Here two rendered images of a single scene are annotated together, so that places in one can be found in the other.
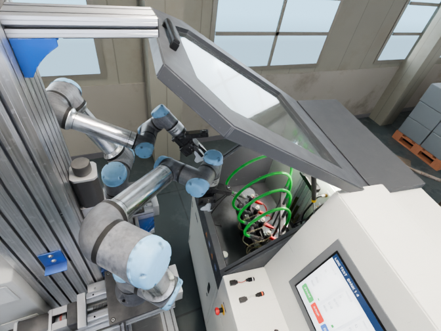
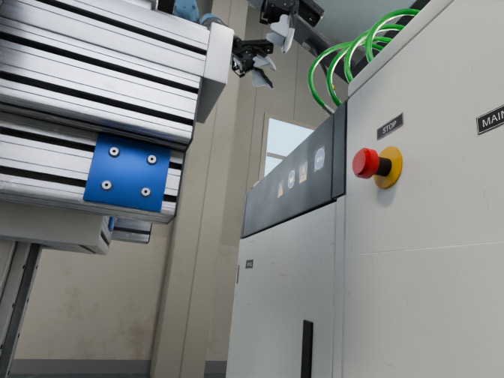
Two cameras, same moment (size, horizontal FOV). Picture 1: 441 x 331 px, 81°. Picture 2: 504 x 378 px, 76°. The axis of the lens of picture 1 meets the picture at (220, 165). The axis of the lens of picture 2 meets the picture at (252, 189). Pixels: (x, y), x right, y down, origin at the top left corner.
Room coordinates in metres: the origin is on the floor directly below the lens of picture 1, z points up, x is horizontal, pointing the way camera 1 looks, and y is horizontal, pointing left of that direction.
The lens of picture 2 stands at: (0.07, -0.04, 0.65)
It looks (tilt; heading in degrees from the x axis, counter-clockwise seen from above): 16 degrees up; 9
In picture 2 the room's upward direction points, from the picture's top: 6 degrees clockwise
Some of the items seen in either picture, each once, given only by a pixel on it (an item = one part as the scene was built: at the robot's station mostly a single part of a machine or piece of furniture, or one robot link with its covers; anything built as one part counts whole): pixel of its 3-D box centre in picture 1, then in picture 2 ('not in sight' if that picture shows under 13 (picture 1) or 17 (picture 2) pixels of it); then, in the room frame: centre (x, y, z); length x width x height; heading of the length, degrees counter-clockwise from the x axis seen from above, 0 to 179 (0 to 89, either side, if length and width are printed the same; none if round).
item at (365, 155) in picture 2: (219, 310); (373, 165); (0.45, -0.12, 0.80); 0.05 x 0.04 x 0.05; 22
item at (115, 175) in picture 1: (115, 177); not in sight; (0.84, 0.51, 1.20); 0.13 x 0.12 x 0.14; 9
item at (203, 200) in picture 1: (207, 190); (280, 1); (0.74, 0.04, 1.35); 0.09 x 0.08 x 0.12; 113
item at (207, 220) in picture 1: (207, 225); (281, 196); (0.88, 0.01, 0.87); 0.62 x 0.04 x 0.16; 22
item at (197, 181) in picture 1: (196, 179); not in sight; (0.65, 0.08, 1.51); 0.11 x 0.11 x 0.08; 74
